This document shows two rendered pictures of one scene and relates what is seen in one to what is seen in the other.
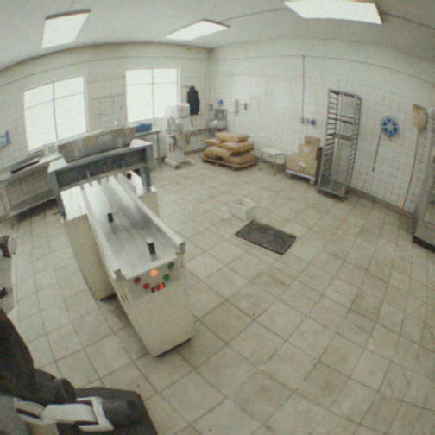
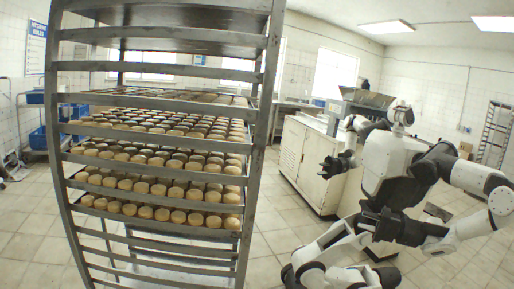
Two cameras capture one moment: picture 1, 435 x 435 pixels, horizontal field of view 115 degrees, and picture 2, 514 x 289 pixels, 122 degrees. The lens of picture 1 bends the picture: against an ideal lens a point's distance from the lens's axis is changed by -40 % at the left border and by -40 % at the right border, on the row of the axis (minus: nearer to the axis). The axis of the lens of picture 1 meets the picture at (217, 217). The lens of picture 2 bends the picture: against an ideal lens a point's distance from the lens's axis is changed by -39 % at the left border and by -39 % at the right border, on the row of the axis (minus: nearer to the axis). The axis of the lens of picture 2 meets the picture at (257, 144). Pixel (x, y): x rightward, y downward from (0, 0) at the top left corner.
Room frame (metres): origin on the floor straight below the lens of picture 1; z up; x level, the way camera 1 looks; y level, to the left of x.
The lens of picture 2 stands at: (-1.00, 0.95, 1.22)
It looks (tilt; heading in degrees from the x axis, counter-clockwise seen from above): 15 degrees down; 21
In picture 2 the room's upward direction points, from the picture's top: 8 degrees clockwise
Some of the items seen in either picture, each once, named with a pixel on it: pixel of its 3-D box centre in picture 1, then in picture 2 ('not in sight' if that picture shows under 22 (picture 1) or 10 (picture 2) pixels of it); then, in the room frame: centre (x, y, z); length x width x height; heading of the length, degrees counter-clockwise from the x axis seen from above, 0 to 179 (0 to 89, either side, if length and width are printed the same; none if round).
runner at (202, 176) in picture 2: not in sight; (144, 167); (-0.60, 1.43, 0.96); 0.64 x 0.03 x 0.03; 117
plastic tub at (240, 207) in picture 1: (242, 208); not in sight; (2.61, -0.32, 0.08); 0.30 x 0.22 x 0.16; 43
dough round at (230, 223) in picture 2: not in sight; (232, 223); (-0.45, 1.22, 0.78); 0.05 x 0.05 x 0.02
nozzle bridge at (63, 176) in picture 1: (100, 175); (361, 121); (1.35, 0.81, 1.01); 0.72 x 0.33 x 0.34; 128
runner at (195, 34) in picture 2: not in sight; (151, 32); (-0.60, 1.43, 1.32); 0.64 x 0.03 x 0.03; 117
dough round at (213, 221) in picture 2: not in sight; (213, 222); (-0.47, 1.27, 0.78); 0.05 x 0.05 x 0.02
